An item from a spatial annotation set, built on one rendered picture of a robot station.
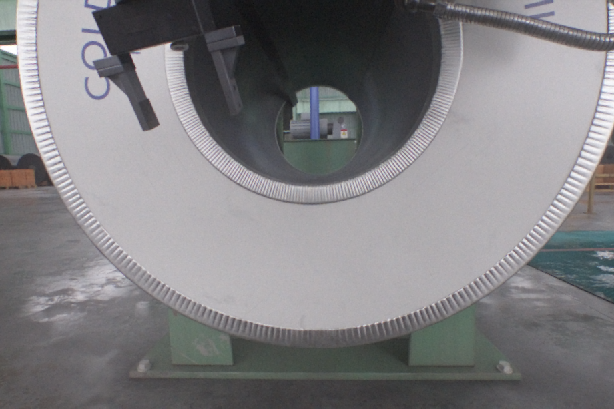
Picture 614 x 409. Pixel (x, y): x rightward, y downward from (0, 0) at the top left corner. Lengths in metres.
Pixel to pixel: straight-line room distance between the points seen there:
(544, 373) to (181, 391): 0.95
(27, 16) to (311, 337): 0.87
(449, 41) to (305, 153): 2.53
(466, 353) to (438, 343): 0.08
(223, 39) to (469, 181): 0.51
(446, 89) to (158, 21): 0.50
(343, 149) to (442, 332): 2.38
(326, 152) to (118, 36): 2.76
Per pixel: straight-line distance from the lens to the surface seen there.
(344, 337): 0.76
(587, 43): 0.55
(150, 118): 0.54
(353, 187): 0.67
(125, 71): 0.53
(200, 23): 0.46
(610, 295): 1.91
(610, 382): 1.23
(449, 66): 0.74
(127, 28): 0.50
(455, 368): 1.06
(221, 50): 0.47
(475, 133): 0.73
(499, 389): 1.06
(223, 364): 1.05
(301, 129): 3.40
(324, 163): 3.16
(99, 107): 0.82
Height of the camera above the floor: 0.56
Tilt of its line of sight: 6 degrees down
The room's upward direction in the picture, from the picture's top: 1 degrees counter-clockwise
